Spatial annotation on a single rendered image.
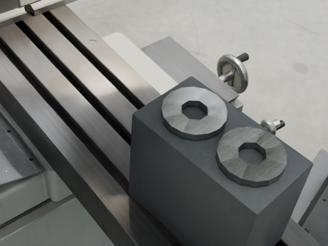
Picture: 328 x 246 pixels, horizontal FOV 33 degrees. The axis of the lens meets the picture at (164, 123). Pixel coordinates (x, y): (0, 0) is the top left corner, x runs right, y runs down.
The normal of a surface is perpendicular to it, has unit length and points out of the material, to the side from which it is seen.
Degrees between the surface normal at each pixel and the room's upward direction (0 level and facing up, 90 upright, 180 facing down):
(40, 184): 90
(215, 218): 90
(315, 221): 0
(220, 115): 0
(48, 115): 0
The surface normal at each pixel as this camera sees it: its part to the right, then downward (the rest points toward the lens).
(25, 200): 0.62, 0.61
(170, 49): 0.07, -0.68
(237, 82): -0.78, 0.42
